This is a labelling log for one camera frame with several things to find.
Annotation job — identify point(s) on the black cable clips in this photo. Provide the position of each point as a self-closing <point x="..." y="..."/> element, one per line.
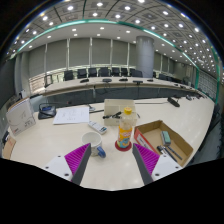
<point x="116" y="116"/>

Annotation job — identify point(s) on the open cardboard box red side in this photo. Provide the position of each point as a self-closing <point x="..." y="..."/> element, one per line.
<point x="157" y="134"/>

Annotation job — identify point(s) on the white mug blue handle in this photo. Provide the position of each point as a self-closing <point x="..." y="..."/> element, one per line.
<point x="96" y="143"/>

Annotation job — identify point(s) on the red round coaster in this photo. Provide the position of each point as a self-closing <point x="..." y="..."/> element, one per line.
<point x="123" y="149"/>

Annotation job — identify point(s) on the black office chair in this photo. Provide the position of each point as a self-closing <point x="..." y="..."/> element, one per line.
<point x="92" y="72"/>
<point x="68" y="75"/>
<point x="104" y="72"/>
<point x="81" y="73"/>

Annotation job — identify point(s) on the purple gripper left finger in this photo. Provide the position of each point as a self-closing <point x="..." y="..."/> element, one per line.
<point x="71" y="166"/>

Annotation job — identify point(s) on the green eraser block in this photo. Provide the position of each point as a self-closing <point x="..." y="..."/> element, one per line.
<point x="165" y="138"/>

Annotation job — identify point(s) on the brown cardboard envelope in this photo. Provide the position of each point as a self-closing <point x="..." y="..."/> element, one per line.
<point x="8" y="148"/>

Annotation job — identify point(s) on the black table microphone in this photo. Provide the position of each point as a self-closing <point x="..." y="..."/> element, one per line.
<point x="173" y="102"/>

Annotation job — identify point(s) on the long curved conference desk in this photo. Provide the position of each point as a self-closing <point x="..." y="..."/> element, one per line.
<point x="96" y="90"/>

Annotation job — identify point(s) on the black marker pen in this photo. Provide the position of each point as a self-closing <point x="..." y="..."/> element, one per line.
<point x="174" y="152"/>

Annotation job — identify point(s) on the large white carton box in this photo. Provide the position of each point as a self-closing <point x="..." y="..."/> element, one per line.
<point x="20" y="116"/>

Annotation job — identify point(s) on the black tray device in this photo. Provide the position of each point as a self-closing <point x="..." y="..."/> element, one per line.
<point x="46" y="111"/>

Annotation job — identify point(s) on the white printed paper sheet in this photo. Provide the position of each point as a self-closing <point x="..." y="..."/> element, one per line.
<point x="72" y="115"/>

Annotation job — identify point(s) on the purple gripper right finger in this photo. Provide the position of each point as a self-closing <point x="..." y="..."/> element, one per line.
<point x="152" y="166"/>

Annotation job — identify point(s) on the grey round pillar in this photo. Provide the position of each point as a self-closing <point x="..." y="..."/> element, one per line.
<point x="145" y="55"/>

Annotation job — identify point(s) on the yellow-capped water bottle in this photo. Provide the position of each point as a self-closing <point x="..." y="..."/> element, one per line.
<point x="126" y="124"/>

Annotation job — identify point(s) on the white remote control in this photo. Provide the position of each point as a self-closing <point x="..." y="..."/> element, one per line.
<point x="97" y="127"/>

